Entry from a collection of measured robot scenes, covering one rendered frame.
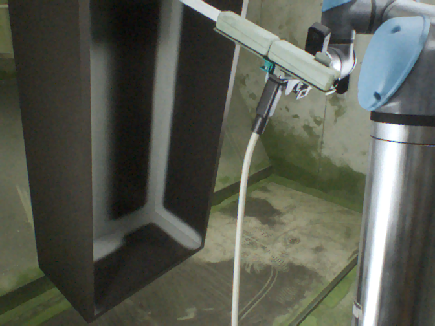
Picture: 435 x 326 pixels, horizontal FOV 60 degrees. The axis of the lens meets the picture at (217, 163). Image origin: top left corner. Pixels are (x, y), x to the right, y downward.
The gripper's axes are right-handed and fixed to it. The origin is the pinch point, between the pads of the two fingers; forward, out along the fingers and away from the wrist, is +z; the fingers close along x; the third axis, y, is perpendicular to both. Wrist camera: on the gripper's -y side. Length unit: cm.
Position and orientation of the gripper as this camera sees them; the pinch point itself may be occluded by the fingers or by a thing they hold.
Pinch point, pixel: (278, 68)
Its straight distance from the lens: 83.5
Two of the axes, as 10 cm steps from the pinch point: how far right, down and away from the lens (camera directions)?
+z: -6.3, 2.9, -7.2
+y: -3.1, 7.6, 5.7
